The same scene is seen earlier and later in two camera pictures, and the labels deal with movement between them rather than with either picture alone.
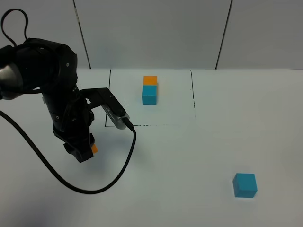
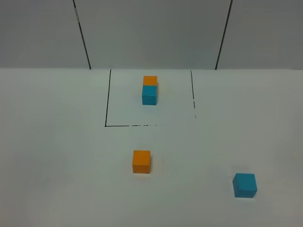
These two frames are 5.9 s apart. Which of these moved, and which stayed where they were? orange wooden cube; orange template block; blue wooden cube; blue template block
Moved: orange wooden cube
Stayed: blue wooden cube; blue template block; orange template block
